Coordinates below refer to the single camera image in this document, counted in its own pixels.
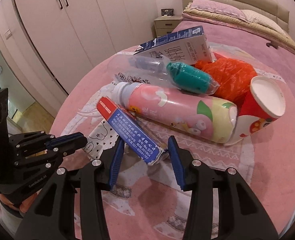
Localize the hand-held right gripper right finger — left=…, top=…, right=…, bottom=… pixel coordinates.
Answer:
left=167, top=135, right=280, bottom=240

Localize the white wardrobe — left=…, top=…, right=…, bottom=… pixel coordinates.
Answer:
left=0, top=0, right=185, bottom=115

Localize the white patterned pillow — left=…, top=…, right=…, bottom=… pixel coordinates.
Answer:
left=240, top=9, right=281, bottom=30

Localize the folded beige quilt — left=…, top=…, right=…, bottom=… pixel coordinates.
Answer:
left=182, top=7, right=295, bottom=59

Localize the red and blue toothpaste box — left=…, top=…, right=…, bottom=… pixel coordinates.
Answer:
left=97, top=97, right=169, bottom=166

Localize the beige nightstand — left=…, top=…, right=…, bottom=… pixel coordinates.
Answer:
left=154, top=15, right=181, bottom=37

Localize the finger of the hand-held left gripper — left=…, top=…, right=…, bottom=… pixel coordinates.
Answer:
left=47, top=140, right=88, bottom=157
left=45, top=132, right=86, bottom=148

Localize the purple pillow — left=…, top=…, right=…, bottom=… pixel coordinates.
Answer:
left=189, top=0, right=244, bottom=19

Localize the clear plastic bottle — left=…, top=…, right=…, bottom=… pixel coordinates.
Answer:
left=107, top=54, right=171, bottom=83

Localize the orange plastic bag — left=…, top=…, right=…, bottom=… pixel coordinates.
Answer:
left=194, top=52, right=258, bottom=108

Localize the blue and white milk carton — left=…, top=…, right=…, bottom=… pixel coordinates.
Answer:
left=133, top=26, right=214, bottom=64

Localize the pink printed bottle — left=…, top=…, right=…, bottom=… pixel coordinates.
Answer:
left=112, top=82, right=238, bottom=144

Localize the purple bedspread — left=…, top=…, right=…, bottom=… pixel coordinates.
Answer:
left=171, top=20, right=295, bottom=85

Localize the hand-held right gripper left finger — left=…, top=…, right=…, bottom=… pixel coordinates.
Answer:
left=14, top=137, right=126, bottom=240

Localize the red paper cup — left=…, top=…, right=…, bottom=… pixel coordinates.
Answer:
left=225, top=76, right=286, bottom=147

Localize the pink patterned blanket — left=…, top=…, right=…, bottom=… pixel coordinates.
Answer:
left=49, top=44, right=295, bottom=240

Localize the white star-print cloth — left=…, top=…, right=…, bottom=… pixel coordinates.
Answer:
left=84, top=120, right=123, bottom=162

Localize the teal sponge in clear wrap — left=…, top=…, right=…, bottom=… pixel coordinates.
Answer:
left=166, top=61, right=216, bottom=95

